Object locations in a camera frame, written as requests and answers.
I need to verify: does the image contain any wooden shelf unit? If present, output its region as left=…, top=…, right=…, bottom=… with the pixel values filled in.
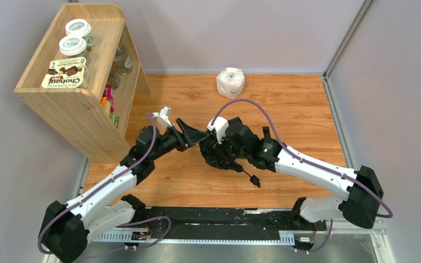
left=14, top=3, right=150, bottom=163

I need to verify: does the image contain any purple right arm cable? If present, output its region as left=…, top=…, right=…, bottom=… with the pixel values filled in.
left=210, top=99, right=394, bottom=219

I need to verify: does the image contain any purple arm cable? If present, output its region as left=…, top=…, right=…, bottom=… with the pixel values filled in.
left=37, top=112, right=160, bottom=255
left=210, top=99, right=394, bottom=219

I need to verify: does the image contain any white paper towel roll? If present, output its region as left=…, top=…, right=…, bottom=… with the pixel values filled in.
left=216, top=67, right=246, bottom=99

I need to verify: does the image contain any white lidded cup far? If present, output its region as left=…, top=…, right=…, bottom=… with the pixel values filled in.
left=65, top=19, right=94, bottom=52

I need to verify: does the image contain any corner aluminium post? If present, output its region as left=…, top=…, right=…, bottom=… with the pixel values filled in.
left=323, top=0, right=375, bottom=79

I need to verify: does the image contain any black folding umbrella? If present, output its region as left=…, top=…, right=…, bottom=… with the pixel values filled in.
left=199, top=136, right=261, bottom=188

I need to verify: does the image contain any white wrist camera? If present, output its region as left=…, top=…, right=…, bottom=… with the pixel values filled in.
left=207, top=117, right=229, bottom=144
left=151, top=106, right=174, bottom=128

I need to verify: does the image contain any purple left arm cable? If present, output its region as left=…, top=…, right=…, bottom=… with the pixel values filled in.
left=37, top=112, right=160, bottom=255

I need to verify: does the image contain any Chobani yogurt flip pack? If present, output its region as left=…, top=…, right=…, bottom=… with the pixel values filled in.
left=41, top=57, right=89, bottom=89

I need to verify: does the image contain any white lidded cup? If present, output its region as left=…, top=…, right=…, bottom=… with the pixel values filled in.
left=65, top=19, right=94, bottom=52
left=59, top=36, right=91, bottom=66

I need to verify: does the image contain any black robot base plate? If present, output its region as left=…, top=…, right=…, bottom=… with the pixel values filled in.
left=131, top=207, right=328, bottom=242

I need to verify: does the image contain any white lidded cup near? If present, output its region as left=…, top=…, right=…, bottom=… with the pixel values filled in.
left=59, top=36, right=91, bottom=66

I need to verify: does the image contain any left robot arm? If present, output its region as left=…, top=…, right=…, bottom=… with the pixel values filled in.
left=37, top=118, right=209, bottom=262

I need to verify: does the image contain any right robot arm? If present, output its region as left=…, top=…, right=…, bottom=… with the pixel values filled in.
left=207, top=117, right=384, bottom=229

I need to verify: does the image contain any aluminium frame rail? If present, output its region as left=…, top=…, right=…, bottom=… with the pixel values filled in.
left=43, top=201, right=395, bottom=262

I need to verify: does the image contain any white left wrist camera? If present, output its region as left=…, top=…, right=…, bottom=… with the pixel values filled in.
left=151, top=106, right=174, bottom=128

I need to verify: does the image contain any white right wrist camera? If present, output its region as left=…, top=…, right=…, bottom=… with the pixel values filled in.
left=207, top=117, right=229, bottom=144

